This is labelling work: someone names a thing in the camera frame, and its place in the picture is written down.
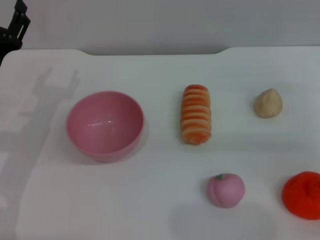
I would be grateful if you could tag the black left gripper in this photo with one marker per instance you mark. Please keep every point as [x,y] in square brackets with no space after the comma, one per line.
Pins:
[7,42]

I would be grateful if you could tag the pink plastic bowl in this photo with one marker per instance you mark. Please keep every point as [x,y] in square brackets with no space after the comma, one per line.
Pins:
[105,125]

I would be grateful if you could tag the orange striped bread roll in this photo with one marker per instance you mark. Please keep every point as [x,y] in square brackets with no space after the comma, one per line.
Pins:
[196,115]

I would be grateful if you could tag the small beige bun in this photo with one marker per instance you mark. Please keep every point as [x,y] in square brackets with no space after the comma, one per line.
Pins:
[268,103]

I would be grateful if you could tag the pink peach toy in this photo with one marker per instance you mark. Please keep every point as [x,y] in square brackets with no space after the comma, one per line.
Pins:
[225,191]

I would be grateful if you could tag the red orange tangerine toy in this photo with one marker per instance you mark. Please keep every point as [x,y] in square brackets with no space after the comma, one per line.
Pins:
[302,197]

